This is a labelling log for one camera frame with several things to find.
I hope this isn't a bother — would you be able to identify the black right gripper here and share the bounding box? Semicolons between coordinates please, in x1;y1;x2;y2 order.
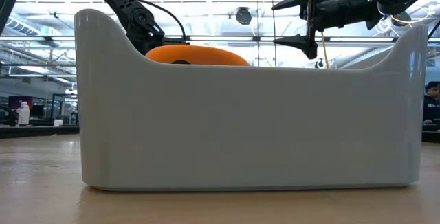
271;0;384;60

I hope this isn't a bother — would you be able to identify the orange foam die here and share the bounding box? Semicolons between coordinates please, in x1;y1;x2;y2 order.
145;44;250;67

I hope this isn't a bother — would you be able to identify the grey plastic bin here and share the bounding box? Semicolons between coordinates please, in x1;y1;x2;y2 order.
74;8;428;192

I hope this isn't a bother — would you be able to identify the black ceiling spotlight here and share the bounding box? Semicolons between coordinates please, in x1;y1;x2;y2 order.
235;6;253;26
391;10;412;27

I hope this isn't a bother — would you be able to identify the person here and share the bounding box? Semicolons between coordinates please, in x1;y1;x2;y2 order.
423;81;440;125

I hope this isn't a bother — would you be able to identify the white bottle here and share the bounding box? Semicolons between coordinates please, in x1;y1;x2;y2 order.
16;100;31;126

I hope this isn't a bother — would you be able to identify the dark red monitor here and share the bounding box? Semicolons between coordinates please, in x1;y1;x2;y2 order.
8;95;34;111

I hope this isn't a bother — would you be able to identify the yellow cable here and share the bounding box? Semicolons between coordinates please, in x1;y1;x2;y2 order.
320;31;330;69

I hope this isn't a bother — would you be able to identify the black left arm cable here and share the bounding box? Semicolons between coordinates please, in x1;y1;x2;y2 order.
129;0;188;42

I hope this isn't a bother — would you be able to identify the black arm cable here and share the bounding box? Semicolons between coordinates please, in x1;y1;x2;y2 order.
129;0;188;42
428;20;440;42

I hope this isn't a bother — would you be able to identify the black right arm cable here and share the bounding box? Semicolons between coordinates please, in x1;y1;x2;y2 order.
428;20;440;42

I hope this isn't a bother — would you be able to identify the black aluminium table frame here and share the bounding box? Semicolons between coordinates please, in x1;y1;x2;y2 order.
0;124;440;143

